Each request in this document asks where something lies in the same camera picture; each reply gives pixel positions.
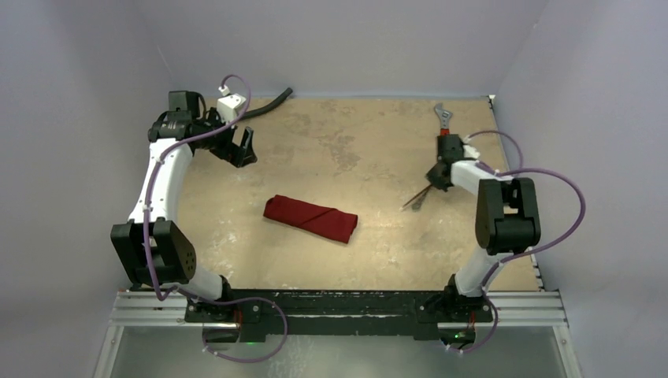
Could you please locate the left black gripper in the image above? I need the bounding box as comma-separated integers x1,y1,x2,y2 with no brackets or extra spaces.
196,108,256,168

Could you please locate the gold fork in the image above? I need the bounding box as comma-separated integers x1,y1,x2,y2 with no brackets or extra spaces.
399,184,432,212

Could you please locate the dark red cloth napkin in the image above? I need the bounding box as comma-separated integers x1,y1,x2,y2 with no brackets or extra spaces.
263,195,358,244

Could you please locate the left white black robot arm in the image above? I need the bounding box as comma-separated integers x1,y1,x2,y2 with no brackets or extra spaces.
110,87,257,322

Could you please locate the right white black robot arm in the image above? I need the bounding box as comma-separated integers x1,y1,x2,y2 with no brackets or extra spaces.
425,134,541,321

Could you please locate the black foam tube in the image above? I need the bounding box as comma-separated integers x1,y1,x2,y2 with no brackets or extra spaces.
241,87,294,120

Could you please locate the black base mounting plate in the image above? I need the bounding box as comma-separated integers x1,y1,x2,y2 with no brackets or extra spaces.
184,288,493,343

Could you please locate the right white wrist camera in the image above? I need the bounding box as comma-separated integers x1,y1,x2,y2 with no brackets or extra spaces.
462,136,481,161

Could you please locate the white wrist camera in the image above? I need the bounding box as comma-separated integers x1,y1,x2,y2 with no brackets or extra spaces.
216,85,247,123
462,136,481,161

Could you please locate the adjustable wrench red handle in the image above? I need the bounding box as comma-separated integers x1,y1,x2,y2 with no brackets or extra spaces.
433,102,452,135

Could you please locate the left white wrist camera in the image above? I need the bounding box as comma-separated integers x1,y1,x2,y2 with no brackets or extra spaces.
216,85,247,123

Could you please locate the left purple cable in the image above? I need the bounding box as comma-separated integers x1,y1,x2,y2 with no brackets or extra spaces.
142,73,288,365

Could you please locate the aluminium rail frame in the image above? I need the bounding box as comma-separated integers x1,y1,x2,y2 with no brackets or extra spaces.
92,94,583,378

